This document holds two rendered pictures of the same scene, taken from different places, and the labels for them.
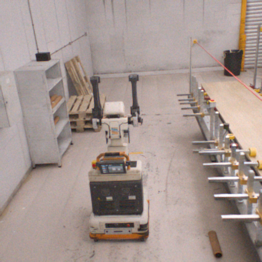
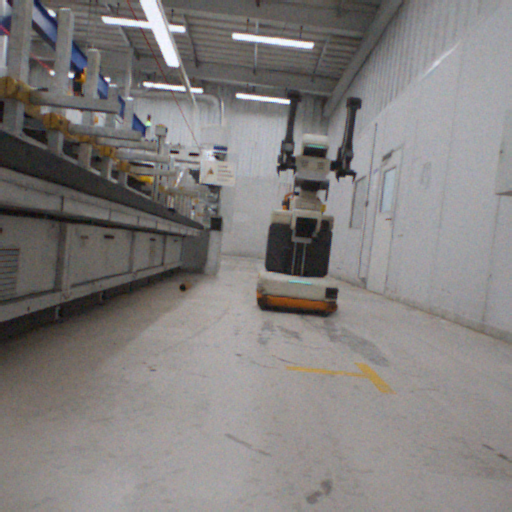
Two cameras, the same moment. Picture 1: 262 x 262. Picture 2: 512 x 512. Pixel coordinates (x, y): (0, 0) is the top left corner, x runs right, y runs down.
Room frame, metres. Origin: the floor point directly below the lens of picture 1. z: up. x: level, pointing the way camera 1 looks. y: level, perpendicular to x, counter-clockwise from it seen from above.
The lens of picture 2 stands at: (6.56, -0.56, 0.48)
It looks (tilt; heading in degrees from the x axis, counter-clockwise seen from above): 3 degrees down; 174
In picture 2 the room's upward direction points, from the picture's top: 6 degrees clockwise
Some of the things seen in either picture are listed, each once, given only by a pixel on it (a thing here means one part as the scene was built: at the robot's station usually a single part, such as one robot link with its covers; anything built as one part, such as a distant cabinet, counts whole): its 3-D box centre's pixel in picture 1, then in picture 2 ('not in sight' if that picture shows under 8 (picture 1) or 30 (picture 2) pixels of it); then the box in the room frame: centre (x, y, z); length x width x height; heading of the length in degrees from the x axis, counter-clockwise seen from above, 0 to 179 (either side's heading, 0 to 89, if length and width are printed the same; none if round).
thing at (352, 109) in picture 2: (97, 95); (350, 128); (3.58, 0.33, 1.40); 0.11 x 0.06 x 0.43; 84
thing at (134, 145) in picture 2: (193, 102); (102, 141); (4.81, -1.04, 0.83); 0.43 x 0.03 x 0.04; 85
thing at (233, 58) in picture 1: (232, 62); not in sight; (9.86, -3.26, 0.36); 0.59 x 0.58 x 0.73; 175
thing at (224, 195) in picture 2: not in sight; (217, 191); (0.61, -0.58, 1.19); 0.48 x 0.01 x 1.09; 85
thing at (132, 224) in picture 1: (119, 224); not in sight; (2.77, 0.17, 0.23); 0.41 x 0.02 x 0.08; 85
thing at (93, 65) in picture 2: (196, 95); (88, 113); (4.85, -1.09, 0.92); 0.04 x 0.04 x 0.48; 85
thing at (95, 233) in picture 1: (121, 211); (294, 289); (3.10, 0.16, 0.16); 0.67 x 0.64 x 0.25; 175
